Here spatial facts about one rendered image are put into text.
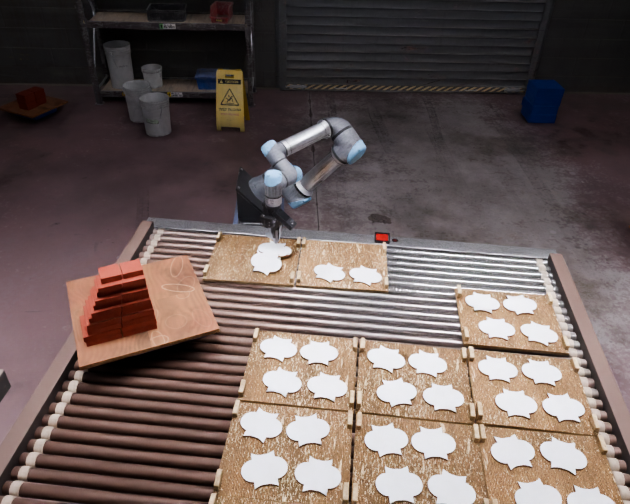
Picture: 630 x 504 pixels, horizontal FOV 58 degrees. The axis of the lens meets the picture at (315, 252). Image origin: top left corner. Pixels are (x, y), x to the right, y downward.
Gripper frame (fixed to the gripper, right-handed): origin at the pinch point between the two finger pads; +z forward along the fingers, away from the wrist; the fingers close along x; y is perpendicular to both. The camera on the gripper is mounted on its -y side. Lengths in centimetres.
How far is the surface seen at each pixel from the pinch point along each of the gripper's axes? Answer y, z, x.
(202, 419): -20, 10, 93
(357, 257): -34.8, 7.2, -15.2
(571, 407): -135, 6, 34
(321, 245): -15.6, 7.3, -16.2
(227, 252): 21.9, 7.8, 9.4
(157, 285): 27, -2, 54
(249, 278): 2.7, 7.8, 21.6
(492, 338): -103, 7, 11
